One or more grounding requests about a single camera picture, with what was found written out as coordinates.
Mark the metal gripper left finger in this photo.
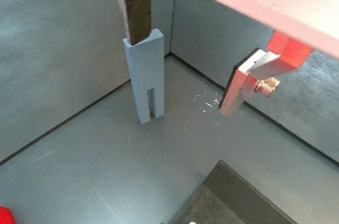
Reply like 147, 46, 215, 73
118, 0, 151, 45

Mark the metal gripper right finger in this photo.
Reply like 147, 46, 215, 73
221, 31, 313, 116

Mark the blue double-square peg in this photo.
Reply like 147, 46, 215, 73
123, 29, 165, 124

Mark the red shape sorting board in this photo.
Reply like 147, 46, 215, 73
0, 206, 17, 224

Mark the black curved holder stand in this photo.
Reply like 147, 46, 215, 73
169, 161, 298, 224

